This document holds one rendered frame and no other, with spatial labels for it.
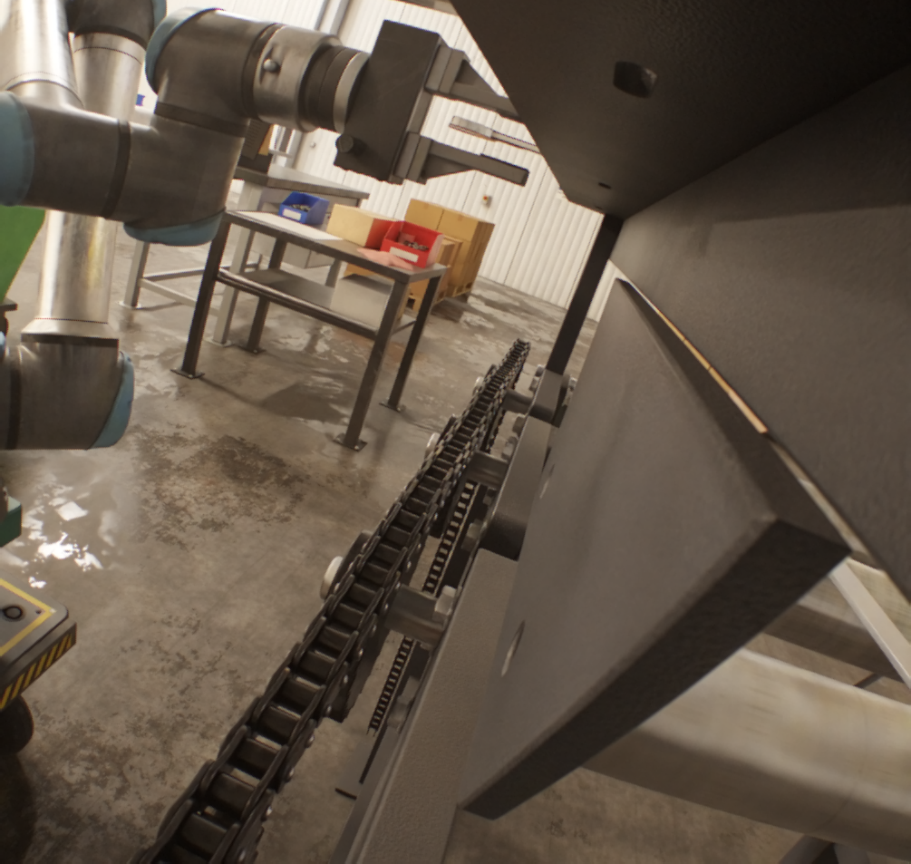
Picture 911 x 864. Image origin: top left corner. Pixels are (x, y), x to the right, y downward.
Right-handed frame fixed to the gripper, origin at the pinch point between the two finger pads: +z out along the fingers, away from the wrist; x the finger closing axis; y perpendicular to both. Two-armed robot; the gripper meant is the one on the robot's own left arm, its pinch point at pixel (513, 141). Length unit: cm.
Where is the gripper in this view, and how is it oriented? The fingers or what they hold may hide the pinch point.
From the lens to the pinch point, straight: 56.0
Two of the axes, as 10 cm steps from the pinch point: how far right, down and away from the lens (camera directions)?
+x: 3.3, -8.9, -3.2
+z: 9.3, 3.7, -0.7
